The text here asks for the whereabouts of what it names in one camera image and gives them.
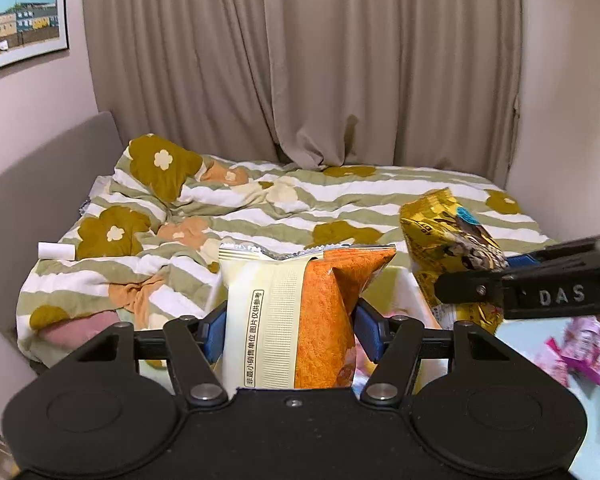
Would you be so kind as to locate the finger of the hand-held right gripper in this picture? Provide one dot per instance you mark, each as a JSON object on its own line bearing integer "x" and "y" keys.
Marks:
{"x": 470, "y": 287}
{"x": 570, "y": 252}

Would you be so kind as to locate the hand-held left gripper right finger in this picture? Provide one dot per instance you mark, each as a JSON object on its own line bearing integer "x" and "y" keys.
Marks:
{"x": 369, "y": 335}

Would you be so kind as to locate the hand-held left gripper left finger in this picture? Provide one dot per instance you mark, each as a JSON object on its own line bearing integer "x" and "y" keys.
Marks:
{"x": 212, "y": 337}

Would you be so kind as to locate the gold brown snack packet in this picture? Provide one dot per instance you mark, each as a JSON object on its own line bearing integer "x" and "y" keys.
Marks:
{"x": 440, "y": 240}

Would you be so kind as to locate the cream orange snack packet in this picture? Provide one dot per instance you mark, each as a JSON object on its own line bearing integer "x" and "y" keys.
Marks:
{"x": 290, "y": 310}

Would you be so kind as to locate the pink yellow snack packet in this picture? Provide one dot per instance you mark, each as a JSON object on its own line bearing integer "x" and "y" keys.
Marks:
{"x": 585, "y": 350}

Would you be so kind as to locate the pink pillow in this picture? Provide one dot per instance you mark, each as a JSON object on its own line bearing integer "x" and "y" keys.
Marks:
{"x": 80, "y": 332}

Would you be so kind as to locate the floral striped blanket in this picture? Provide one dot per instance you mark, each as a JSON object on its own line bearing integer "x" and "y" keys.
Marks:
{"x": 330, "y": 200}

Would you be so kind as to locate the small white cylinder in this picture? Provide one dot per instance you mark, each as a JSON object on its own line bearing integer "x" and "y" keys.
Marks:
{"x": 56, "y": 251}

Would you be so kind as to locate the grey bed headboard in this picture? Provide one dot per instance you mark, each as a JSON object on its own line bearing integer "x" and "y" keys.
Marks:
{"x": 35, "y": 180}

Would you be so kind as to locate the beige curtain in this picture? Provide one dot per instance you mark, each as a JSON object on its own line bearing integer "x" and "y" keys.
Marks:
{"x": 305, "y": 60}

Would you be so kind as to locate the framed wall picture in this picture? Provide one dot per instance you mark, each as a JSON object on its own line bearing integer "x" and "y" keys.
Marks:
{"x": 20, "y": 15}

